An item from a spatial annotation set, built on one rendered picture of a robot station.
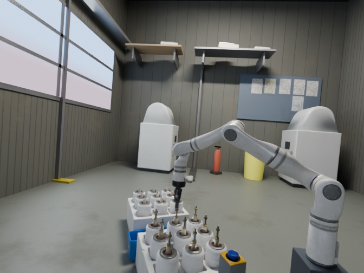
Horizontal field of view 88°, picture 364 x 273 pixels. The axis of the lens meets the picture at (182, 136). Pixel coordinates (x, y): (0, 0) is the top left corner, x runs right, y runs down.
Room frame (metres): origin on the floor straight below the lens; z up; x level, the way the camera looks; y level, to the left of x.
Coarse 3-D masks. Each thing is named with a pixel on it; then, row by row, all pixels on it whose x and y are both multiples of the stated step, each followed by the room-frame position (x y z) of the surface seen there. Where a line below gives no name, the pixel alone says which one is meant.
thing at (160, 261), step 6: (162, 258) 0.74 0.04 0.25; (174, 258) 0.75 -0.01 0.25; (156, 264) 0.76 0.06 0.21; (162, 264) 0.73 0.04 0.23; (168, 264) 0.73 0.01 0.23; (174, 264) 0.74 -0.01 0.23; (156, 270) 0.76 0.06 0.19; (162, 270) 0.73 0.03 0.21; (168, 270) 0.73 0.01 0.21; (174, 270) 0.74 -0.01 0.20
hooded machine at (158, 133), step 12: (156, 108) 3.35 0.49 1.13; (168, 108) 3.54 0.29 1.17; (144, 120) 3.38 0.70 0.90; (156, 120) 3.34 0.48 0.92; (168, 120) 3.31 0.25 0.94; (144, 132) 3.34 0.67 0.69; (156, 132) 3.30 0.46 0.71; (168, 132) 3.27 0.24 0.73; (144, 144) 3.34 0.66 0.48; (156, 144) 3.30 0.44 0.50; (168, 144) 3.27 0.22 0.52; (144, 156) 3.33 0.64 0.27; (156, 156) 3.30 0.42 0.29; (168, 156) 3.26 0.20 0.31; (144, 168) 3.37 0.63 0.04; (156, 168) 3.30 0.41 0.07; (168, 168) 3.26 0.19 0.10
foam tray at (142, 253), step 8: (144, 232) 1.04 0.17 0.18; (144, 240) 0.97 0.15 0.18; (136, 248) 1.02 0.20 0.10; (144, 248) 0.90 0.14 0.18; (136, 256) 1.01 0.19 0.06; (144, 256) 0.85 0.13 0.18; (136, 264) 0.99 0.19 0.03; (144, 264) 0.83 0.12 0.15; (152, 264) 0.80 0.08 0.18; (144, 272) 0.82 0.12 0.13; (152, 272) 0.75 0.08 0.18; (184, 272) 0.77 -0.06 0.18; (200, 272) 0.77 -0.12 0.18; (208, 272) 0.78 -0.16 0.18; (216, 272) 0.78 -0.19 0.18
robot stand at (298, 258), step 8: (296, 248) 0.80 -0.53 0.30; (296, 256) 0.77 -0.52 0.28; (304, 256) 0.75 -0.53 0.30; (296, 264) 0.76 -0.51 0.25; (304, 264) 0.71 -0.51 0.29; (312, 264) 0.70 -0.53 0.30; (296, 272) 0.76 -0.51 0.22; (304, 272) 0.70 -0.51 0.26; (312, 272) 0.67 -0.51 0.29; (320, 272) 0.67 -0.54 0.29; (328, 272) 0.67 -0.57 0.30; (336, 272) 0.67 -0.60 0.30; (344, 272) 0.67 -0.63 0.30
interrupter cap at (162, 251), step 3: (165, 246) 0.81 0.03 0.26; (162, 249) 0.79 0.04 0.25; (165, 249) 0.79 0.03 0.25; (171, 249) 0.80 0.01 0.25; (174, 249) 0.80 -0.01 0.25; (159, 252) 0.77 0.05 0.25; (162, 252) 0.77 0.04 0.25; (165, 252) 0.78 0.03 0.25; (171, 252) 0.78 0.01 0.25; (174, 252) 0.78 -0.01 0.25; (162, 255) 0.75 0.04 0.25; (165, 255) 0.76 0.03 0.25; (168, 255) 0.76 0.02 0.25; (171, 255) 0.76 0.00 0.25; (174, 255) 0.76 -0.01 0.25; (168, 258) 0.74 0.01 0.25; (171, 258) 0.74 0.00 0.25
